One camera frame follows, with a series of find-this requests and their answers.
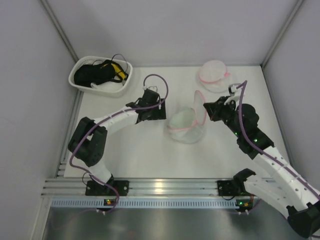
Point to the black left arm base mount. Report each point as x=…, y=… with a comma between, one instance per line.
x=96, y=189

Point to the aluminium corner post left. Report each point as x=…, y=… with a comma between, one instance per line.
x=59, y=29

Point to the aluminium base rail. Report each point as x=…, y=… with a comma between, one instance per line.
x=137, y=187

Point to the yellow black garment in basket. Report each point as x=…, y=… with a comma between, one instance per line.
x=114, y=72

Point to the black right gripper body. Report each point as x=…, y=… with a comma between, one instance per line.
x=214, y=111

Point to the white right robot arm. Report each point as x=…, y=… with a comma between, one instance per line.
x=295, y=199

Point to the grey slotted cable duct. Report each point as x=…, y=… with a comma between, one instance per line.
x=145, y=203

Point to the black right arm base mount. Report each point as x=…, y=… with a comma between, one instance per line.
x=231, y=188

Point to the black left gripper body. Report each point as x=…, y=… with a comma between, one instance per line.
x=155, y=110

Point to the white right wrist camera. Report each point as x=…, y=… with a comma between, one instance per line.
x=234, y=93

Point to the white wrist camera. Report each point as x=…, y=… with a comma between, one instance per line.
x=234, y=93
x=153, y=88

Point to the aluminium corner post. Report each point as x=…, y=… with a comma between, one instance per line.
x=282, y=31
x=59, y=29

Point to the white plastic laundry basket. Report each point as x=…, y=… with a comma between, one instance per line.
x=109, y=89

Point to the aluminium corner post right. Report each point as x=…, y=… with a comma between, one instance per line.
x=282, y=31

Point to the white mesh laundry bag front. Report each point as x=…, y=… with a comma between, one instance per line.
x=187, y=126

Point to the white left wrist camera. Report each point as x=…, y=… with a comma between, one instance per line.
x=153, y=88

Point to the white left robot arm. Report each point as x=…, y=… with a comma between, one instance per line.
x=88, y=141

